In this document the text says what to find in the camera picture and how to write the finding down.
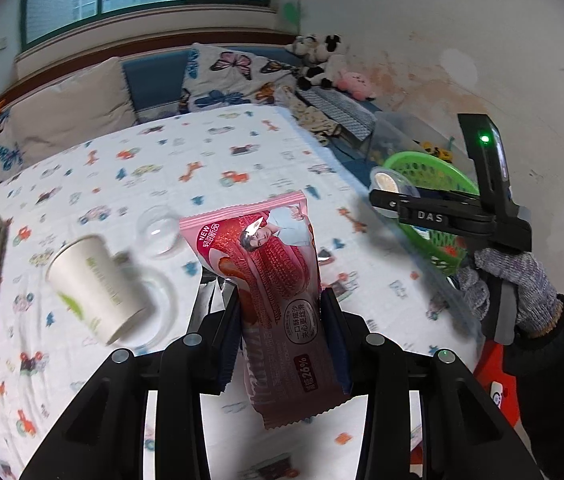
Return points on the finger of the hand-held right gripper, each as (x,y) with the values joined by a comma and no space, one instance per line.
(454,199)
(427,216)

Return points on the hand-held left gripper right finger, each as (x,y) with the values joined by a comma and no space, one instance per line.
(337,345)

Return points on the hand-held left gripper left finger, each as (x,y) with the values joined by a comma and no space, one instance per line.
(227,345)

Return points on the green plastic mesh basket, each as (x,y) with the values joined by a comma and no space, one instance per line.
(427,161)

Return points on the small clear plastic cup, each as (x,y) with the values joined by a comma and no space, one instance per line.
(387,181)

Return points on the pink snack packet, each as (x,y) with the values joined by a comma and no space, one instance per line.
(272,270)

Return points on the clear plastic dome lid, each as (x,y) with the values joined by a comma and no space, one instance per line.
(159,232)

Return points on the white paper cup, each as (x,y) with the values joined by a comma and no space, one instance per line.
(91,285)

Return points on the person's right forearm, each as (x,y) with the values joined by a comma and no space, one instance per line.
(562,385)

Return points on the person's right hand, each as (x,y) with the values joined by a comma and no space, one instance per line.
(532,290)

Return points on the yellow toy vehicles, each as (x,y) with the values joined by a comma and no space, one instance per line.
(437,151)

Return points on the clear plastic storage bin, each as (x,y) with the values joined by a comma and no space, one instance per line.
(397,135)

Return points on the grey patterned cloth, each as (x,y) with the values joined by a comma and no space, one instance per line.
(352,112)

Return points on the pink plush toy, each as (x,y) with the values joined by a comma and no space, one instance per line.
(357,85)

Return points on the cream patterned garment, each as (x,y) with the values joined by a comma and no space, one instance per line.
(312,117)

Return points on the white cartoon printed blanket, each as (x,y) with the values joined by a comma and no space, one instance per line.
(262,160)

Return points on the black white plush cow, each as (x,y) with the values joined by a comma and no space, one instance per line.
(324,62)

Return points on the spotted plush dog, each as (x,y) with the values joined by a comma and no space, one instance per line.
(307,46)

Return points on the large butterfly print pillow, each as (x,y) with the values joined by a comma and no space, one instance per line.
(232,80)

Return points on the blue back cushion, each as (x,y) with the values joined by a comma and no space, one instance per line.
(156,85)

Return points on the beige pillow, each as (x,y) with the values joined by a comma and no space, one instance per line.
(76,110)

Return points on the brown wooden headboard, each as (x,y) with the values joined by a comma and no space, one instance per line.
(36,82)

